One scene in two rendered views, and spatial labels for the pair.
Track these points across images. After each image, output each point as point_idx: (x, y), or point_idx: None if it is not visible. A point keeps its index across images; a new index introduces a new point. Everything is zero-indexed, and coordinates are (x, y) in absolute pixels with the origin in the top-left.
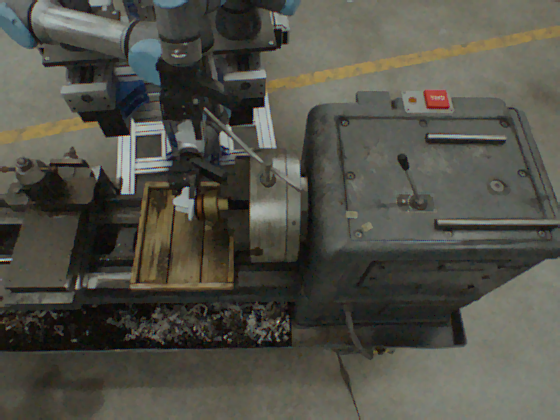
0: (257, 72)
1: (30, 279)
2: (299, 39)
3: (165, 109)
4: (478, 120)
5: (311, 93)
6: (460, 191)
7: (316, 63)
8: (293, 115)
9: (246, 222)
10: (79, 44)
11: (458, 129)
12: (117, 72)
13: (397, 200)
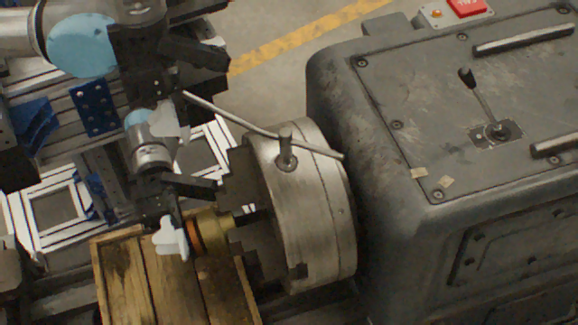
0: (211, 41)
1: None
2: (224, 10)
3: (131, 94)
4: (529, 14)
5: (265, 75)
6: (545, 104)
7: (258, 34)
8: (249, 111)
9: (269, 236)
10: None
11: (509, 32)
12: (7, 93)
13: (470, 137)
